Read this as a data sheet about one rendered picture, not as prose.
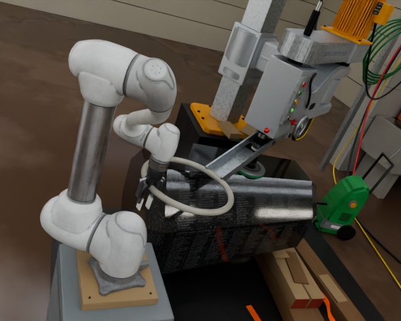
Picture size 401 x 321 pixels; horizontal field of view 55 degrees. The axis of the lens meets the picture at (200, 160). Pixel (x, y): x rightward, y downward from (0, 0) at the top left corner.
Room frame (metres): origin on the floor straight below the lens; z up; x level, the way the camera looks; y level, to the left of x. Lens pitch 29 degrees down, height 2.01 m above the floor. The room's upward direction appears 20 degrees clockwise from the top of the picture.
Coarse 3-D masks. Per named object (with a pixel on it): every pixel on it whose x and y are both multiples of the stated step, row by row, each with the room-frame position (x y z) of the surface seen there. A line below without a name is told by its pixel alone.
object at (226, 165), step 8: (280, 136) 2.28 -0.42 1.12; (288, 136) 2.32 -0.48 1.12; (240, 144) 2.10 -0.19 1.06; (272, 144) 2.21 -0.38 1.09; (232, 152) 2.05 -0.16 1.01; (240, 152) 2.09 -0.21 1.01; (248, 152) 2.10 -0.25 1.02; (256, 152) 2.06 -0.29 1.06; (216, 160) 1.92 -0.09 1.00; (224, 160) 1.99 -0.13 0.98; (232, 160) 2.00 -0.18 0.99; (240, 160) 2.02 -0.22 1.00; (248, 160) 2.00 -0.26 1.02; (208, 168) 1.87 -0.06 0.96; (216, 168) 1.91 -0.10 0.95; (224, 168) 1.92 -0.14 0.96; (232, 168) 1.88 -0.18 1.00; (240, 168) 1.94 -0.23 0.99; (224, 176) 1.81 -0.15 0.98
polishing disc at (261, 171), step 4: (256, 164) 2.24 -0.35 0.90; (260, 164) 2.26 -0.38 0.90; (244, 168) 2.13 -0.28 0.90; (248, 168) 2.15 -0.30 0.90; (256, 168) 2.19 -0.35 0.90; (260, 168) 2.21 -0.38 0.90; (264, 168) 2.23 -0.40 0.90; (244, 172) 2.10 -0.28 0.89; (248, 172) 2.10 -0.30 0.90; (252, 172) 2.12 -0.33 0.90; (256, 172) 2.14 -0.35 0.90; (260, 172) 2.16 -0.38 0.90; (264, 172) 2.18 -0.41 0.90
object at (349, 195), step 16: (352, 176) 3.36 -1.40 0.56; (384, 176) 3.21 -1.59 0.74; (336, 192) 3.27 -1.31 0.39; (352, 192) 3.17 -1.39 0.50; (368, 192) 3.21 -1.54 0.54; (320, 208) 3.29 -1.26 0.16; (336, 208) 3.15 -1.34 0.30; (352, 208) 3.17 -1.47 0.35; (320, 224) 3.15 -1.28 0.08; (336, 224) 3.15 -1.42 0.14
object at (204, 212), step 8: (176, 160) 1.83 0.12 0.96; (184, 160) 1.85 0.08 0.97; (144, 168) 1.59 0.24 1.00; (200, 168) 1.85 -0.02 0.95; (144, 176) 1.52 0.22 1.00; (216, 176) 1.81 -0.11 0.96; (224, 184) 1.76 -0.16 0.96; (152, 192) 1.44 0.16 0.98; (160, 192) 1.43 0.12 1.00; (232, 192) 1.71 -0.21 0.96; (168, 200) 1.41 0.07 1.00; (232, 200) 1.62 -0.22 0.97; (184, 208) 1.40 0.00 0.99; (192, 208) 1.41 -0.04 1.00; (224, 208) 1.52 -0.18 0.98
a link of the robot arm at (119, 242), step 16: (112, 224) 1.03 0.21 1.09; (128, 224) 1.04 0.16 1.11; (144, 224) 1.09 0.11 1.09; (96, 240) 1.00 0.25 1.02; (112, 240) 1.00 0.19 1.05; (128, 240) 1.00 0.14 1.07; (144, 240) 1.06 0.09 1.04; (96, 256) 1.00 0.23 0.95; (112, 256) 0.99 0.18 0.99; (128, 256) 1.00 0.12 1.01; (112, 272) 0.99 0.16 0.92; (128, 272) 1.01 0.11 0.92
